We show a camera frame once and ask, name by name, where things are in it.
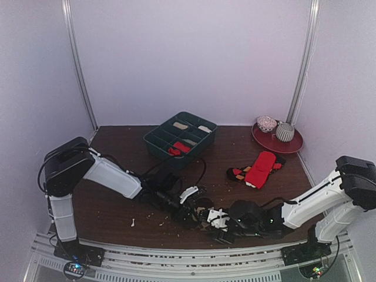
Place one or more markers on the right aluminium post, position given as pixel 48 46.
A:
pixel 308 50

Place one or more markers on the black red argyle sock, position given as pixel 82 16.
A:
pixel 238 174

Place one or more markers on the red cloth in tray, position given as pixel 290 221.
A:
pixel 182 147

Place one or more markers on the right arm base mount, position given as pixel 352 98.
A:
pixel 310 254

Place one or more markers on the white patterned bowl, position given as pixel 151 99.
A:
pixel 266 124

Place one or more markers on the striped ceramic cup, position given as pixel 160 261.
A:
pixel 284 132

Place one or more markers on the cream cloth in tray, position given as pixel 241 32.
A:
pixel 190 142

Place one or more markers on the white cloth in tray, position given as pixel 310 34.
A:
pixel 204 128

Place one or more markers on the beige cloth in tray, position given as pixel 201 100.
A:
pixel 180 126

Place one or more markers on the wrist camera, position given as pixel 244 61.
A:
pixel 246 214
pixel 168 182

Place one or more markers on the aluminium front rail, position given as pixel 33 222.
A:
pixel 128 263

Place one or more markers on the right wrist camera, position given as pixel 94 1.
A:
pixel 246 214

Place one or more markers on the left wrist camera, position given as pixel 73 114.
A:
pixel 168 182

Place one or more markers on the brown argyle sock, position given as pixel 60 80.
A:
pixel 208 205

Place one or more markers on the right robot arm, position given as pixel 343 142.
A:
pixel 347 191

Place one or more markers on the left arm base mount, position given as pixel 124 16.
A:
pixel 80 258

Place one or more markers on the aluminium post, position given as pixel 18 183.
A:
pixel 308 50
pixel 68 18

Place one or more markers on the left aluminium post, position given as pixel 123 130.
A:
pixel 68 18

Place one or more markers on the red snowflake sock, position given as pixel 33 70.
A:
pixel 174 152

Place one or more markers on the green compartment tray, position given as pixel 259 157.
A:
pixel 159 139

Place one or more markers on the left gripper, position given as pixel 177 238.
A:
pixel 180 216

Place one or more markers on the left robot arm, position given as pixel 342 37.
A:
pixel 63 168

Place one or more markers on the red round plate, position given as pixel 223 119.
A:
pixel 270 142

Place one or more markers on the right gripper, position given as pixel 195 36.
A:
pixel 224 235

